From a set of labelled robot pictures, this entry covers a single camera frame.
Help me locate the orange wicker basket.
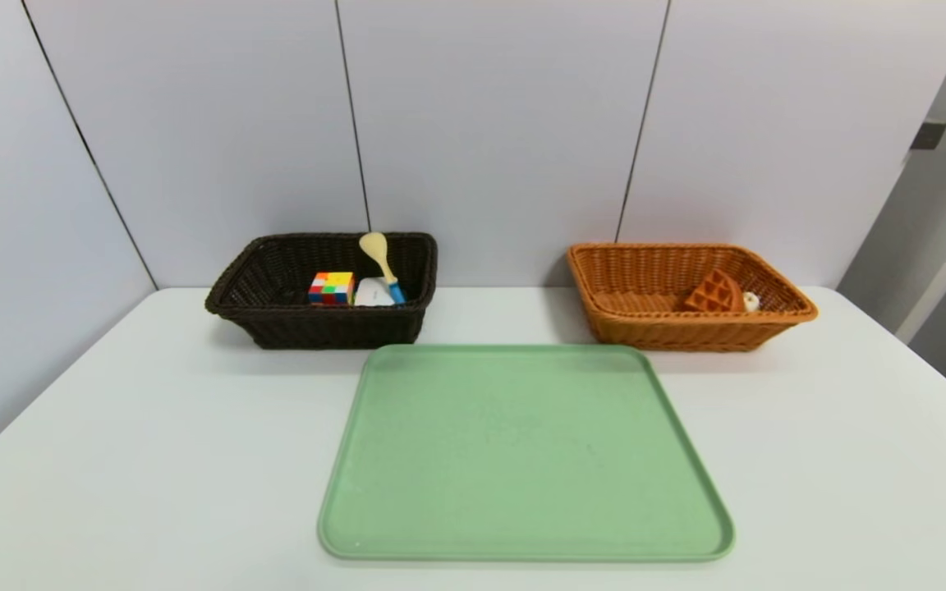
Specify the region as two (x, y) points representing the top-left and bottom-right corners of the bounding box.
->
(567, 241), (819, 352)

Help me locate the dark brown wicker basket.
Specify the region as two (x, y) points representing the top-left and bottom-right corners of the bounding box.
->
(204, 231), (439, 350)

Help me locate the toy waffle slice with fruit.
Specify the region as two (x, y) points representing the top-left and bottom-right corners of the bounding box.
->
(684, 268), (762, 314)

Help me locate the white oblong case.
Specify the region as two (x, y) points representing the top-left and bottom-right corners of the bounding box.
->
(354, 277), (397, 308)

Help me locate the light green plastic tray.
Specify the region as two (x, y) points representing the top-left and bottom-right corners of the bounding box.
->
(316, 343), (737, 564)

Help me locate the wooden spoon with blue handle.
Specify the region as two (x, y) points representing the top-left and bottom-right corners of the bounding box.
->
(358, 231), (406, 305)

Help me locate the multicoloured puzzle cube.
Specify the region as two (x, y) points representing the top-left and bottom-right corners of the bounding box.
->
(308, 272), (356, 307)

